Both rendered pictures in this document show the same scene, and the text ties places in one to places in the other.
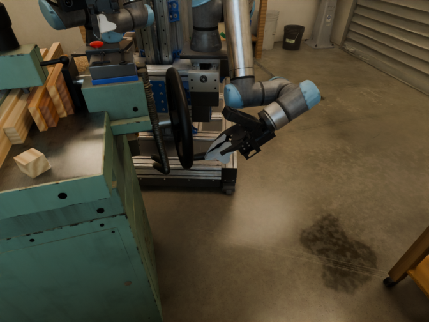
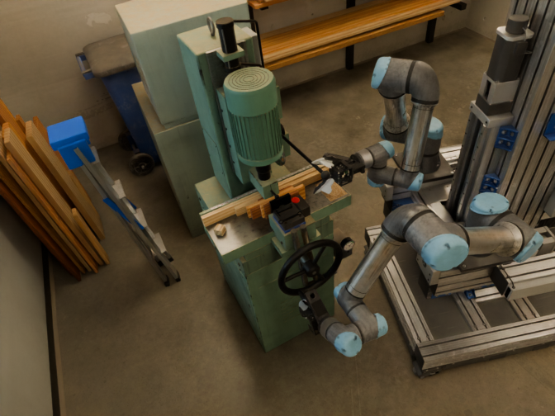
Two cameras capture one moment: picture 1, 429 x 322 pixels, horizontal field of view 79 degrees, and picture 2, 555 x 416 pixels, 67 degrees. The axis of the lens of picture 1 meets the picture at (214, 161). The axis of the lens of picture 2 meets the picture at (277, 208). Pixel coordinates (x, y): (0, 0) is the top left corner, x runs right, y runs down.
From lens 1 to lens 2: 135 cm
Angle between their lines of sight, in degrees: 59
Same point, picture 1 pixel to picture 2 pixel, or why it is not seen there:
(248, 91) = (343, 299)
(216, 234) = (356, 372)
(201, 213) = (376, 350)
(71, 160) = (228, 240)
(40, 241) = not seen: hidden behind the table
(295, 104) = (330, 336)
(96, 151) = (236, 245)
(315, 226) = not seen: outside the picture
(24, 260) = not seen: hidden behind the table
